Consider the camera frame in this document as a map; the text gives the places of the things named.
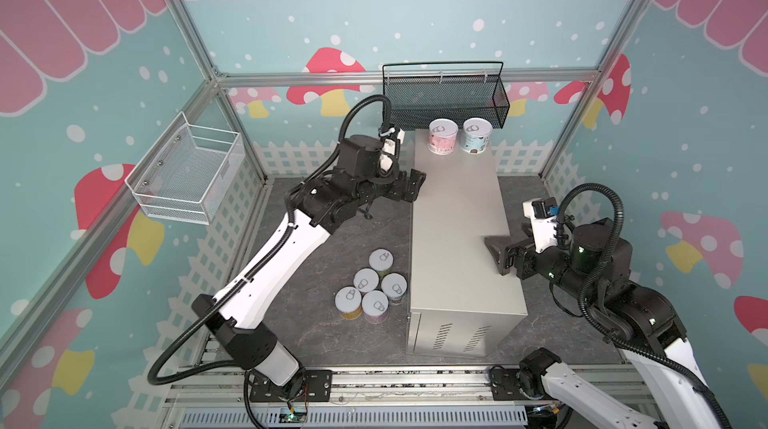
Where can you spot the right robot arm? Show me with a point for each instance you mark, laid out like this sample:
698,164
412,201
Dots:
576,245

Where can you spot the can beside cabinet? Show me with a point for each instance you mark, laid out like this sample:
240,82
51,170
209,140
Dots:
394,286

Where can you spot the green circuit board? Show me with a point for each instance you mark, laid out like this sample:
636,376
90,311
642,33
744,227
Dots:
293,414

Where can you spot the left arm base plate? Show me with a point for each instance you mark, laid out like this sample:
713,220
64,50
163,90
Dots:
304,386

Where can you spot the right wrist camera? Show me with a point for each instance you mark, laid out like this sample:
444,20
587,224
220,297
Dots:
542,215

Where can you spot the pink label can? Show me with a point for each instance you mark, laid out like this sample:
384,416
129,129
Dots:
442,136

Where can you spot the black mesh wall basket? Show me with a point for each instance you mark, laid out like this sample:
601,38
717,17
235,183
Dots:
423,92

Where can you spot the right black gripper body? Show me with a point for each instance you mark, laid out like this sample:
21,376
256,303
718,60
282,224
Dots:
514,258

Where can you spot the yellow label can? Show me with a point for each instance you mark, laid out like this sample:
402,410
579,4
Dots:
348,302

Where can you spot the beige metal cabinet counter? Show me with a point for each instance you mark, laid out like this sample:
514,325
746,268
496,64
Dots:
460,305

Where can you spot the blue label can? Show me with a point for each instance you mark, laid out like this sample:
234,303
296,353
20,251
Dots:
475,136

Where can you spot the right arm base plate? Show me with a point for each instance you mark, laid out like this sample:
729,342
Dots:
518,384

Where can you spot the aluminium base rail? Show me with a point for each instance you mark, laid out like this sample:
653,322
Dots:
359,396

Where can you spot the pink front can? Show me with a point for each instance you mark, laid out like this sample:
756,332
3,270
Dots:
375,305

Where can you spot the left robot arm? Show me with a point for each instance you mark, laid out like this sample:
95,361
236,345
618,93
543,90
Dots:
363,167

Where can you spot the can under stacked can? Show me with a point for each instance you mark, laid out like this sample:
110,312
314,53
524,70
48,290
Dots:
366,280

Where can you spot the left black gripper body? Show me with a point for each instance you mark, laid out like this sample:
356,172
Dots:
395,187

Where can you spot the green label can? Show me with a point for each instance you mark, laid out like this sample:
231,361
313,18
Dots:
381,261

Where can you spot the white wire wall basket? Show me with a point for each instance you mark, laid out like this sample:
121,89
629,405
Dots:
187,172

